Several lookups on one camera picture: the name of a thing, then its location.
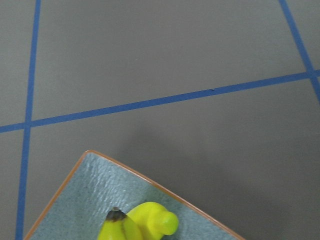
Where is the brown paper table cover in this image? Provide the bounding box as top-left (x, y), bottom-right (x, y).
top-left (0, 0), bottom-right (320, 240)

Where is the yellow banana with brown tip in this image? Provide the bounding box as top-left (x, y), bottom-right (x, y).
top-left (97, 207), bottom-right (143, 240)

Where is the grey square plate orange rim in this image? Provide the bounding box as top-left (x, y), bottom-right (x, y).
top-left (25, 150), bottom-right (241, 240)

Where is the plain yellow banana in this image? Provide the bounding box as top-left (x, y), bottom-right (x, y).
top-left (127, 201), bottom-right (179, 240)

